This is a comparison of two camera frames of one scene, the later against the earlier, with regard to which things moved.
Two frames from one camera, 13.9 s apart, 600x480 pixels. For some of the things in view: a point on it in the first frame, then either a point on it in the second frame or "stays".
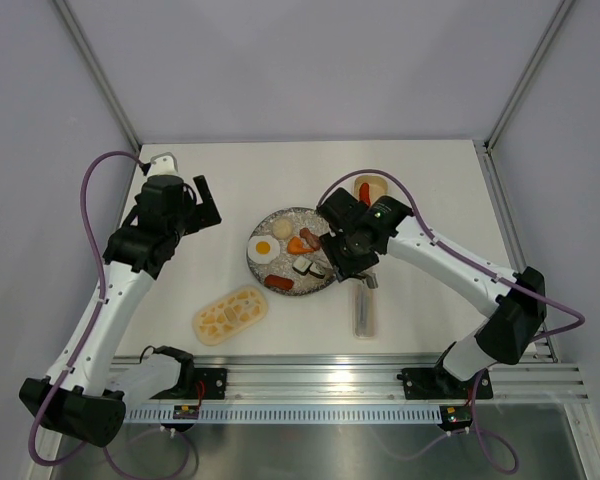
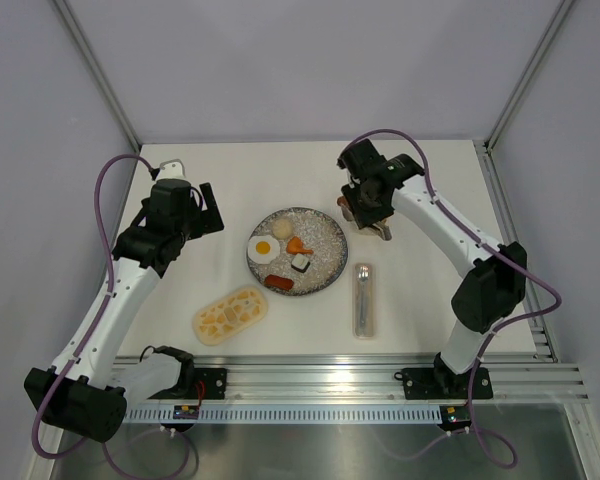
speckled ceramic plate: [303, 265] stays
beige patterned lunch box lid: [229, 315] stays
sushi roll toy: [301, 263] stays
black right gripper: [341, 265] to [363, 218]
